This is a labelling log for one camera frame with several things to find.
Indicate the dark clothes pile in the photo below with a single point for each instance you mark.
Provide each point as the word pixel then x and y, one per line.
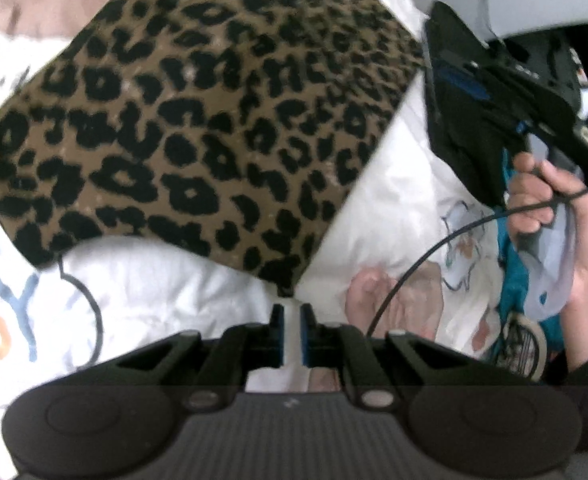
pixel 586 55

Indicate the teal printed bag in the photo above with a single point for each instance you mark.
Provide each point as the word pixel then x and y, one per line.
pixel 516 280

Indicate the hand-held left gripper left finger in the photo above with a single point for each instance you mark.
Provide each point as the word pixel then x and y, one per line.
pixel 279 333

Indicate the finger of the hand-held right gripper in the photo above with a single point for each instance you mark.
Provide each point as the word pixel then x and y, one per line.
pixel 453 35
pixel 466 130

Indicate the leopard print skirt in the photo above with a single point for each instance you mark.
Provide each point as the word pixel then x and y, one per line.
pixel 199 110

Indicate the white printed blanket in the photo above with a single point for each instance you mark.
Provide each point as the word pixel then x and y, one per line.
pixel 174 290

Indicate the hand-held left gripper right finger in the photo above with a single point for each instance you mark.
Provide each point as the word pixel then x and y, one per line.
pixel 305 333

